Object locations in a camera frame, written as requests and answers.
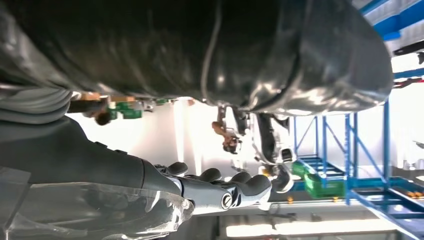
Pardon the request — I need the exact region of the black robot leg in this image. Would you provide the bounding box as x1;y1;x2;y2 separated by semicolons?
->
0;0;394;117

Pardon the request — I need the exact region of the black humanoid robot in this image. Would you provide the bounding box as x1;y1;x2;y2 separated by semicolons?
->
231;105;296;195

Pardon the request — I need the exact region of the green plastic crate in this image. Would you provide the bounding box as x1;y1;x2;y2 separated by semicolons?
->
304;173;345;200
291;161;311;180

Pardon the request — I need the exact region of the ceiling strip light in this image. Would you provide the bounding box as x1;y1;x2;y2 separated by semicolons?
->
225;220;397;238

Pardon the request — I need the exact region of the blue metal rack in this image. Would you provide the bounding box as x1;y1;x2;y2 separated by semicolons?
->
293;99;424;240
359;0;424;80

